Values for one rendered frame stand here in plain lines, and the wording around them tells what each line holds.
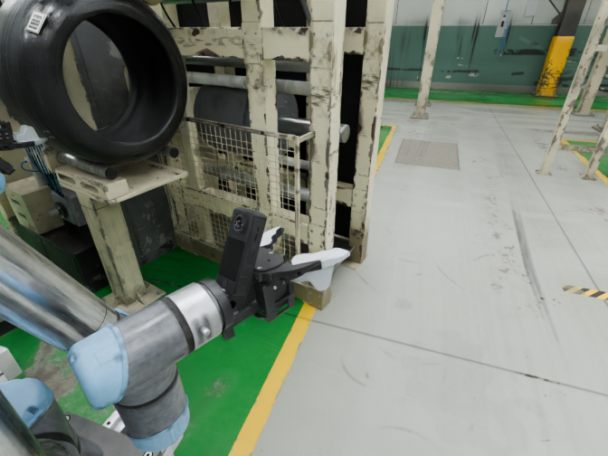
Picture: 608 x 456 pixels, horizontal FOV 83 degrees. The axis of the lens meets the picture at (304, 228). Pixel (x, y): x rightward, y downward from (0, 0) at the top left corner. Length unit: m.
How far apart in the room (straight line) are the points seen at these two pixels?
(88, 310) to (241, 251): 0.21
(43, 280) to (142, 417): 0.19
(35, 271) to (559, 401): 1.86
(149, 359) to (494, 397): 1.57
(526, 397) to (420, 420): 0.49
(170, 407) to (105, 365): 0.11
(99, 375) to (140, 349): 0.04
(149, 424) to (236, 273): 0.20
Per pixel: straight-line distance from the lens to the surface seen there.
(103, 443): 0.80
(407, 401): 1.67
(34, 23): 1.33
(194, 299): 0.43
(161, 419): 0.49
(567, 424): 1.88
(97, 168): 1.47
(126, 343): 0.41
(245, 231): 0.44
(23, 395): 0.61
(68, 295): 0.50
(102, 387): 0.42
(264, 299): 0.48
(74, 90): 1.76
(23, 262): 0.47
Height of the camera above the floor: 1.36
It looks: 30 degrees down
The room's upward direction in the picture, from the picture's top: straight up
